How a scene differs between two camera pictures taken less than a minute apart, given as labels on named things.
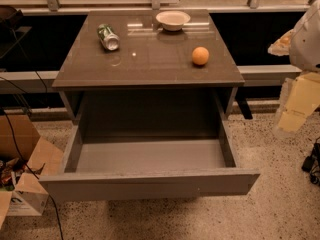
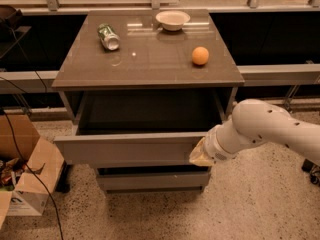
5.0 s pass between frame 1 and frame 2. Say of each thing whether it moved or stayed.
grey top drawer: moved
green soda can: stayed
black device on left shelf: stayed
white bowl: stayed
